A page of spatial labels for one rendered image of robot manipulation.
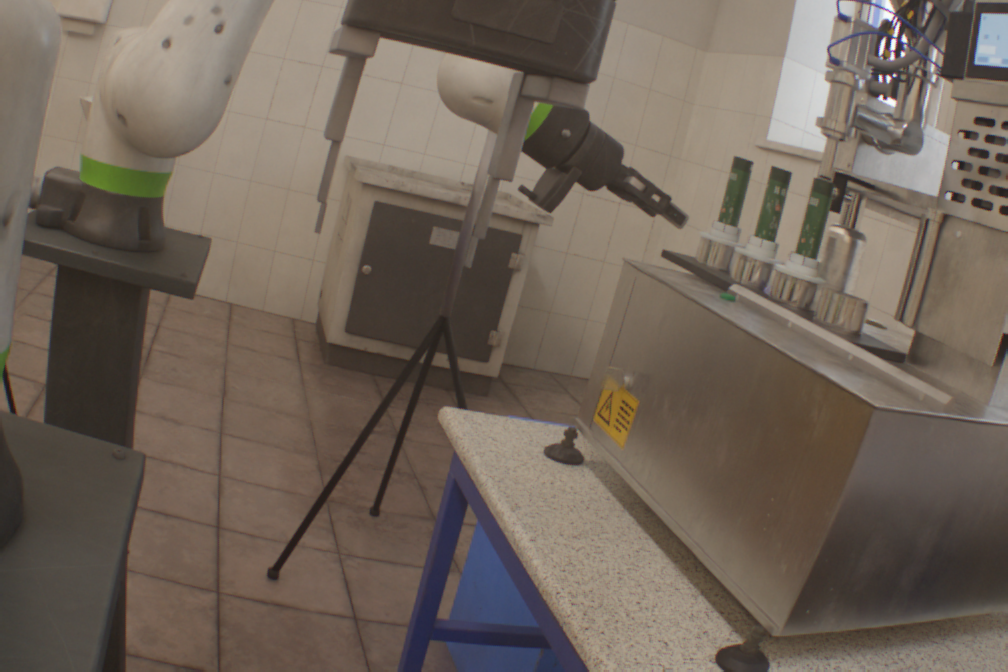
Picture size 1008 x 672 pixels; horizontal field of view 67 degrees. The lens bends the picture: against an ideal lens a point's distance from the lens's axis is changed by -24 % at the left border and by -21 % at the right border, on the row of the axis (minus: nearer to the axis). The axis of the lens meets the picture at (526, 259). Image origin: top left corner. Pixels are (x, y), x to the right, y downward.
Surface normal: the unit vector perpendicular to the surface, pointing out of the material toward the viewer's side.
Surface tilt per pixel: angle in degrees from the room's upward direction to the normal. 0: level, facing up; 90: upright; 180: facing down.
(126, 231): 62
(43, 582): 0
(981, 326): 90
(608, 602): 0
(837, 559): 90
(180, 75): 79
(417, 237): 90
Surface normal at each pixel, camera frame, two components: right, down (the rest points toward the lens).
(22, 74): 0.96, 0.26
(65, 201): 0.29, 0.05
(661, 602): 0.26, -0.96
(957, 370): -0.93, -0.21
